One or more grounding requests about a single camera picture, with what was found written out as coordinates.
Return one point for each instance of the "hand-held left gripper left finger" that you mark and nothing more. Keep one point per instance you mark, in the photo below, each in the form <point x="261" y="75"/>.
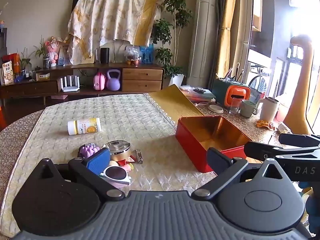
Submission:
<point x="97" y="161"/>

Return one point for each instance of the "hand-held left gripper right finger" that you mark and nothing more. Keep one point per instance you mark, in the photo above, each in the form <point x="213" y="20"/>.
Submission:
<point x="217" y="160"/>

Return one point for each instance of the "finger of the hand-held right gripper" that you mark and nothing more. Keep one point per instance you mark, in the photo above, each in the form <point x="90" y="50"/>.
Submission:
<point x="300" y="139"/>
<point x="260" y="150"/>

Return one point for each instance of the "purple spiky massage roller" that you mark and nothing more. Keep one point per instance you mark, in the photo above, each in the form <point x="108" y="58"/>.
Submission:
<point x="87" y="151"/>

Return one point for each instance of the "cream round ball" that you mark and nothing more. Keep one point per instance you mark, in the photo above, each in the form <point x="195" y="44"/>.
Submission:
<point x="113" y="163"/>

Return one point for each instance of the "white sunglasses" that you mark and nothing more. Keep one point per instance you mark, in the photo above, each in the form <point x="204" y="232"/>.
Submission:
<point x="115" y="173"/>

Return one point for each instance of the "round metal tin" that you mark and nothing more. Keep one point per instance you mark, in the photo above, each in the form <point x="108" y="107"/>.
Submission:
<point x="120" y="150"/>

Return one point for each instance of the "red tin box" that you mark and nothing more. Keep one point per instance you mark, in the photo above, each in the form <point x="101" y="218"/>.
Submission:
<point x="190" y="140"/>

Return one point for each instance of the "white bottle yellow label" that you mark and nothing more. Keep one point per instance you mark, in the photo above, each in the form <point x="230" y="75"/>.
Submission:
<point x="83" y="126"/>

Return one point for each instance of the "silver nail clipper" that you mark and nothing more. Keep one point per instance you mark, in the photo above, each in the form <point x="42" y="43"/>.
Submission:
<point x="139" y="156"/>

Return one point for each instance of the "person's right hand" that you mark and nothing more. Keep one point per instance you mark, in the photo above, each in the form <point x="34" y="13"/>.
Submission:
<point x="314" y="210"/>

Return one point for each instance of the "white crumpled packet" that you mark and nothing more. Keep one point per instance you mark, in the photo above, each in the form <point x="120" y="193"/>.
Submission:
<point x="283" y="128"/>

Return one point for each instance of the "orange snack wrapper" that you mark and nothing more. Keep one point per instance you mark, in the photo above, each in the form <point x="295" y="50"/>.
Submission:
<point x="265" y="124"/>

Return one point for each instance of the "small colourful candy packet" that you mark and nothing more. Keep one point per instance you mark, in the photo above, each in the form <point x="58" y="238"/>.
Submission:
<point x="129" y="167"/>

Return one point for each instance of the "white jug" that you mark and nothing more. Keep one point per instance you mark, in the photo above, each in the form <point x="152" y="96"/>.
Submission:
<point x="268" y="110"/>

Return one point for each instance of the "pale green mug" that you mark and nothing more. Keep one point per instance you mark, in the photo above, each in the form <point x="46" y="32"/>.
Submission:
<point x="247" y="108"/>

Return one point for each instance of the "clear drinking glass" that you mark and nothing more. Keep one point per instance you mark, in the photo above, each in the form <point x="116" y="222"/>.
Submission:
<point x="234" y="106"/>

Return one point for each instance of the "white round lid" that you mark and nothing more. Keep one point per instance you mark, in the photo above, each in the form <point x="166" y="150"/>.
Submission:
<point x="215" y="108"/>

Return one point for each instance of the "quilted beige mat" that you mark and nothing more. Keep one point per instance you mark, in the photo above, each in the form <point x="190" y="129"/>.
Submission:
<point x="112" y="110"/>

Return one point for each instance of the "pink plastic spoon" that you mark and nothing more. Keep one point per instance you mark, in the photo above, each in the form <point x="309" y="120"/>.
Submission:
<point x="202" y="104"/>

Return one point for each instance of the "green and orange storage box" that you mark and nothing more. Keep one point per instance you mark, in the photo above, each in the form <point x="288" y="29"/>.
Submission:
<point x="236" y="95"/>

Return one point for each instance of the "stack of plastic boxes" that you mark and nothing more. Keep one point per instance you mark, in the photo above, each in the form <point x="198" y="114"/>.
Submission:
<point x="202" y="97"/>

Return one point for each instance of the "washing machine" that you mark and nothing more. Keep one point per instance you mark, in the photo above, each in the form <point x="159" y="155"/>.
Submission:
<point x="260" y="82"/>

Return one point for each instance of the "yellow table runner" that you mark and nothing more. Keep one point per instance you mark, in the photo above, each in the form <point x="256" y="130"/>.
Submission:
<point x="175" y="105"/>

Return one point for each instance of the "dark bag on books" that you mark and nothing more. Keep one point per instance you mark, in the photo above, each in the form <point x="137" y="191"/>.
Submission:
<point x="199" y="90"/>

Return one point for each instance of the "pink toy suitcase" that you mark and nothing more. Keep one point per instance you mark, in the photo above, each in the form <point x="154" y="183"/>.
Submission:
<point x="99" y="82"/>

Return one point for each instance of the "white router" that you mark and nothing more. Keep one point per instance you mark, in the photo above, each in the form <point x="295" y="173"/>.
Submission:
<point x="70" y="86"/>

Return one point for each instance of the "purple kettlebell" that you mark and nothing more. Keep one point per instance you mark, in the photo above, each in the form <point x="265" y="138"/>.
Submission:
<point x="113" y="81"/>

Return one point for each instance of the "wooden television cabinet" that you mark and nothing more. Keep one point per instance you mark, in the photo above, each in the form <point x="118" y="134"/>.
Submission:
<point x="142" y="78"/>

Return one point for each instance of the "small cardboard box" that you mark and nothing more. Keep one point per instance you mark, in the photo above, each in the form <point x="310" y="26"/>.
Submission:
<point x="43" y="76"/>

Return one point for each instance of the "black cylinder speaker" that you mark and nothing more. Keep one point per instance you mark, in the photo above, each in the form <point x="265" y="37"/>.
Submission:
<point x="105" y="55"/>

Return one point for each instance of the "plastic bag of fruit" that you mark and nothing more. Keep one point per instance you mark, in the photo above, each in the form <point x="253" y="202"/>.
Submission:
<point x="132" y="56"/>

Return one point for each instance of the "blue photo box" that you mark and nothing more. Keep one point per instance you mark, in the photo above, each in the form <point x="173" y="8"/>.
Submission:
<point x="147" y="54"/>

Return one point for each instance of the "small potted plant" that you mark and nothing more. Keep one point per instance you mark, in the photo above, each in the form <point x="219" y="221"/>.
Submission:
<point x="43" y="51"/>

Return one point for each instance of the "yellow curtain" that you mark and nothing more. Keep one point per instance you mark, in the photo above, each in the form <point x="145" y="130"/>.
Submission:
<point x="232" y="30"/>

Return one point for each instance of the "printed snack box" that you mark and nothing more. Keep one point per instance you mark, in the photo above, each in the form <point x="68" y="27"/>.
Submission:
<point x="8" y="73"/>

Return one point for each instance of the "white standing air conditioner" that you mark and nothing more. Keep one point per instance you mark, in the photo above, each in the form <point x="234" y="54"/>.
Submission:
<point x="203" y="35"/>

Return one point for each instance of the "orange carton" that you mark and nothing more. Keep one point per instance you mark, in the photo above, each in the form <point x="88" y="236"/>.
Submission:
<point x="13" y="62"/>

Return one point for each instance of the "patterned cream cloth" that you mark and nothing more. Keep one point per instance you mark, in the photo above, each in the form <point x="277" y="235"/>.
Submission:
<point x="110" y="15"/>

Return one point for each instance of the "tall potted tree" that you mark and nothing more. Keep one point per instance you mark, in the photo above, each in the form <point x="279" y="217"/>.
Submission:
<point x="178" y="10"/>

